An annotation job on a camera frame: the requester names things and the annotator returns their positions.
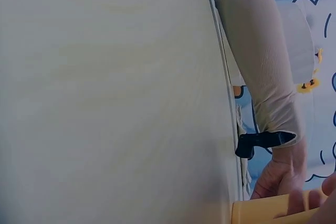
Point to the person's left hand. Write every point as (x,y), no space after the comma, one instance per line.
(286,171)

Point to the person's right hand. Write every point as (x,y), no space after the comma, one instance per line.
(325,203)

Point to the person's left thumb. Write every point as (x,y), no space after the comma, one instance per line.
(266,182)

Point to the person's right fingers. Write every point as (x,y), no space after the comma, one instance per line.
(298,203)

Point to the yellow plastic container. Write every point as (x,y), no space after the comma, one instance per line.
(260,211)

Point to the person's left forearm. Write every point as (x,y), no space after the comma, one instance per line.
(252,40)

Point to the black wrist band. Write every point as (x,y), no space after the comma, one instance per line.
(252,142)

